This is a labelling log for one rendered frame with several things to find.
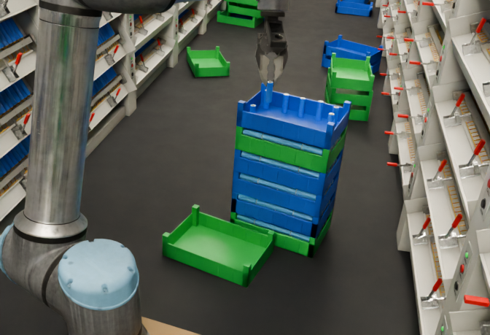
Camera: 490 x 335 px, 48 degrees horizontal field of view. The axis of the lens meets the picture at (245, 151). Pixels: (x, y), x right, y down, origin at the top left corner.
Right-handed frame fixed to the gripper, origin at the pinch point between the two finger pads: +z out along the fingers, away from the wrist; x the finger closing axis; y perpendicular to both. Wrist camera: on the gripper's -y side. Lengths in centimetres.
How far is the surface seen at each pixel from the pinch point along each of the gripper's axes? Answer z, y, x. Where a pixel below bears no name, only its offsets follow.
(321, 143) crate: 16.4, -8.0, -14.5
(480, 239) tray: 18, -75, -27
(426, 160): 22, -5, -48
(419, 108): 12, 32, -61
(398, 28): -16, 125, -86
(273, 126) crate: 13.1, -1.0, -1.3
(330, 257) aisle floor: 57, 2, -23
